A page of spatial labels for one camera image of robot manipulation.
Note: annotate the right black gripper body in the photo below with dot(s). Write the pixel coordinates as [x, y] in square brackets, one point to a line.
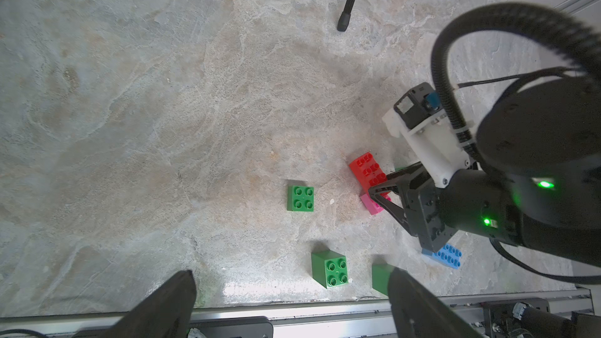
[472, 202]

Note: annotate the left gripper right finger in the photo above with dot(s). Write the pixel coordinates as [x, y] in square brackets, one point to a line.
[419, 313]

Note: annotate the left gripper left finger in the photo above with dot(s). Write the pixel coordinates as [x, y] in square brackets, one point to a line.
[165, 313]

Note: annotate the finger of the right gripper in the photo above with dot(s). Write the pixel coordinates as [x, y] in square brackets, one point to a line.
[397, 212]
[390, 184]

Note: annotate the pink lego brick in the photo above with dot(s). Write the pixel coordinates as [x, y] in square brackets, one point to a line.
[373, 207]

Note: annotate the red lego brick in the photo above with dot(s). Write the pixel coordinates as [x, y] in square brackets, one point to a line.
[367, 172]

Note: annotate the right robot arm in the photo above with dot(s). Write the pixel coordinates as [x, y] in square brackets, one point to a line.
[530, 175]

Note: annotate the green lego brick front right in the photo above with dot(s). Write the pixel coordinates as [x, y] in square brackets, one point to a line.
[381, 274]

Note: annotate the green lego brick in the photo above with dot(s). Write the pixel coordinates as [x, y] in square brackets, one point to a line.
[381, 274]
[300, 199]
[329, 269]

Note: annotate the blue lego brick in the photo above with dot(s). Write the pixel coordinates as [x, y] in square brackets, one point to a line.
[449, 256]

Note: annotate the green lego brick front left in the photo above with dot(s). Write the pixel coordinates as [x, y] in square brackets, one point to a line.
[329, 269]

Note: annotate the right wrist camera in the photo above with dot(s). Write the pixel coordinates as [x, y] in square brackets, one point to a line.
[419, 118]

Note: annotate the aluminium mounting rail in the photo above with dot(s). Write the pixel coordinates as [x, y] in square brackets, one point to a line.
[369, 318]

